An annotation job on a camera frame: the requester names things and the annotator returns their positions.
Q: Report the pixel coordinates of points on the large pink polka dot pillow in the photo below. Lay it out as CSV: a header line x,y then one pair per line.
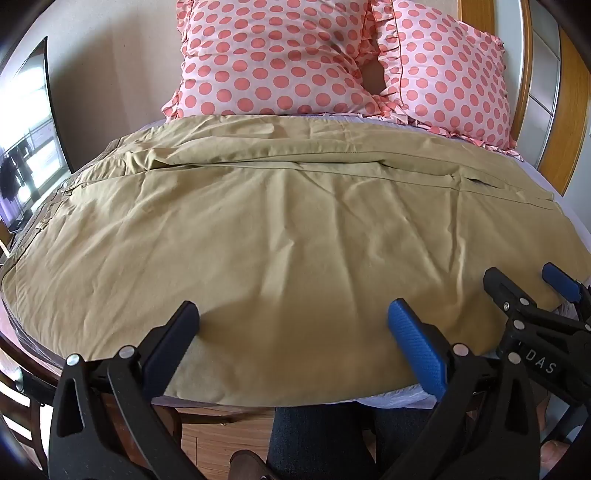
x,y
272,55

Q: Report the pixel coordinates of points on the person's brown shoe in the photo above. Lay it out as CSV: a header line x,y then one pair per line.
x,y
249,467

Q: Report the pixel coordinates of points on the person's dark trouser legs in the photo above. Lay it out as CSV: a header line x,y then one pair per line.
x,y
318,443

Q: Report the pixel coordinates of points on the bright window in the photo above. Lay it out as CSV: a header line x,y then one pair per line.
x,y
27,138

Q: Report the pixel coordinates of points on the khaki pants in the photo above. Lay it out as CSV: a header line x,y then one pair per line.
x,y
286,240

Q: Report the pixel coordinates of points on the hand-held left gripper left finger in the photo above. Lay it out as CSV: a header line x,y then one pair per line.
x,y
171,340

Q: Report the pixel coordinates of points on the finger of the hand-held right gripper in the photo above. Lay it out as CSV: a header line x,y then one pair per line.
x,y
500,285
560,279

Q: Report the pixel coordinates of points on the wooden headboard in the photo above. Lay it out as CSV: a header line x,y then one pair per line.
x,y
549,87

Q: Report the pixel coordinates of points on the small pink polka dot pillow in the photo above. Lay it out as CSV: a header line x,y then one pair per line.
x,y
443,74

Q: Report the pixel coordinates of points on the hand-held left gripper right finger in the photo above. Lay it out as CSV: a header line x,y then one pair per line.
x,y
415,347

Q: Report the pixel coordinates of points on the dark wooden bed frame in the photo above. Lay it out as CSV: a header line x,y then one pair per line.
x,y
27,369

